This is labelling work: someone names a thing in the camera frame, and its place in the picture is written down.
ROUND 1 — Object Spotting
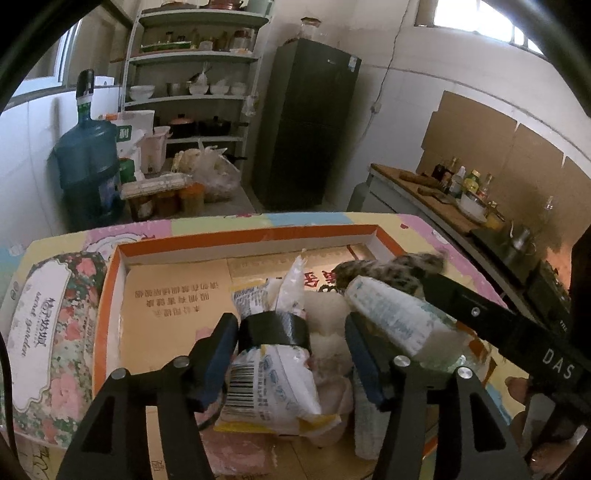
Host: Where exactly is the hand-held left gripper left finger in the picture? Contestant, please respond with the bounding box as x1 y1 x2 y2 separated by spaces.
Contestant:
55 312 241 480

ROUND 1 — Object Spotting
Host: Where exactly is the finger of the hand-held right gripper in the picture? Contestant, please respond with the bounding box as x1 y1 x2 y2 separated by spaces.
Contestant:
418 272 518 344

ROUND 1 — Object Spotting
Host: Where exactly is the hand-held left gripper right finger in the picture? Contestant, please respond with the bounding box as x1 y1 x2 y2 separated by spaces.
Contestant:
344 311 532 480

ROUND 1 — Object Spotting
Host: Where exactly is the taped snack packet bundle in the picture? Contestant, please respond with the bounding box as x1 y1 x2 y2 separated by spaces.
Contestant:
215 256 342 437

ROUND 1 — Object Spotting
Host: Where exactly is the leopard print cloth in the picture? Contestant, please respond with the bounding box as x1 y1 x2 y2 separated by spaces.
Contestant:
332 251 448 296

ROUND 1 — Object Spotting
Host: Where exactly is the orange rim cardboard box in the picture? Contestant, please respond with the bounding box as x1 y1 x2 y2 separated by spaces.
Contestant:
92 224 509 480

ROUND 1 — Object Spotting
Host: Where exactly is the person's right hand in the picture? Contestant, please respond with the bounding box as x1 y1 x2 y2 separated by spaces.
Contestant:
505 376 544 462

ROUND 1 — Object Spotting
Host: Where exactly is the black stove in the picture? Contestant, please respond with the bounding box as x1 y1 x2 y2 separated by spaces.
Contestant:
471 226 546 282

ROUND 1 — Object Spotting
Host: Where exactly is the white tissue pack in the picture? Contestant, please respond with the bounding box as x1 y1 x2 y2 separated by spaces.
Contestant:
353 369 393 460

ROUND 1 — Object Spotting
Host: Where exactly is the metal kettle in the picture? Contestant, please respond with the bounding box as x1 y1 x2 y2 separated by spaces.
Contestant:
505 220 539 254

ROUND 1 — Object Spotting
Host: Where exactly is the kitchen counter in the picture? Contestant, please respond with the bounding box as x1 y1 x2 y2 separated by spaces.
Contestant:
367 162 568 324

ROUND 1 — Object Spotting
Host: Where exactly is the pink pouch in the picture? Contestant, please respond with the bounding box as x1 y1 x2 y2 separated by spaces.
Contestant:
203 429 278 480

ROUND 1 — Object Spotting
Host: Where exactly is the white pot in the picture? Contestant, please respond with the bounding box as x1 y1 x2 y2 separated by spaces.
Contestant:
457 191 490 220

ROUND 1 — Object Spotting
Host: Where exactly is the row of condiment bottles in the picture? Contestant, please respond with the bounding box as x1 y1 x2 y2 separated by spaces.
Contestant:
431 157 495 199

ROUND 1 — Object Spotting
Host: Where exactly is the floral tissue pack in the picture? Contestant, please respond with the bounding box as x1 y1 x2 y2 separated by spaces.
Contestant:
9 251 112 448

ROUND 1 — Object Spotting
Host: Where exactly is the pack of noodles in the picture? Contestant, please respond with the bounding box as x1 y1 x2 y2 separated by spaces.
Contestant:
121 173 192 199

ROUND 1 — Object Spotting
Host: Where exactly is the clear plastic food bag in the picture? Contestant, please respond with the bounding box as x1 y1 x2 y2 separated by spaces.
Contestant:
175 141 241 201

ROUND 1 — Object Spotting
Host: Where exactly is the pink plastic bin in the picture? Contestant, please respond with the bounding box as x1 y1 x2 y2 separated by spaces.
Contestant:
139 126 171 174

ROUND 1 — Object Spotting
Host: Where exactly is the dark refrigerator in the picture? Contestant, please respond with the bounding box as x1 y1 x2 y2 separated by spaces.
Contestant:
253 38 362 212

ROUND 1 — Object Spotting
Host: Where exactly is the black pot red lid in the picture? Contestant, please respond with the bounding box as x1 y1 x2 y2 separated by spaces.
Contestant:
167 115 197 139

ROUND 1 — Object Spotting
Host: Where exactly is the blue water jug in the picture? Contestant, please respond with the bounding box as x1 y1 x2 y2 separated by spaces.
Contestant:
53 117 123 232

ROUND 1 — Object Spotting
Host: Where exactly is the white bag green label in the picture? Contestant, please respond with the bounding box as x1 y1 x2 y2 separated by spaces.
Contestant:
113 110 155 174

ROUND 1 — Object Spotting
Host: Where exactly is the high window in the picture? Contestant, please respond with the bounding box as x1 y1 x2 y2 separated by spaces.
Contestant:
413 0 546 51

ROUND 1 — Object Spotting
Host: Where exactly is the black water pump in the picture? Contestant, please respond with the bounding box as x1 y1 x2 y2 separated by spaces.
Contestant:
75 69 96 121

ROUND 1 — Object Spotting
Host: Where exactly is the white shelf rack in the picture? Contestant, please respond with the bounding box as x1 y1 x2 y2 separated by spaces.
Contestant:
121 2 271 162

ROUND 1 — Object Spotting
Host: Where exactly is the side window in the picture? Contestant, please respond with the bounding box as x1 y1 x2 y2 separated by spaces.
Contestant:
14 18 81 100

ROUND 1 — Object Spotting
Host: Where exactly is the cardboard wall panel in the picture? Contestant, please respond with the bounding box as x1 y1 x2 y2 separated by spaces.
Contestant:
418 90 591 232

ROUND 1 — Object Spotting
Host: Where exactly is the black cable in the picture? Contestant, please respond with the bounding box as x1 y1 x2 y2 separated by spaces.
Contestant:
0 330 21 480

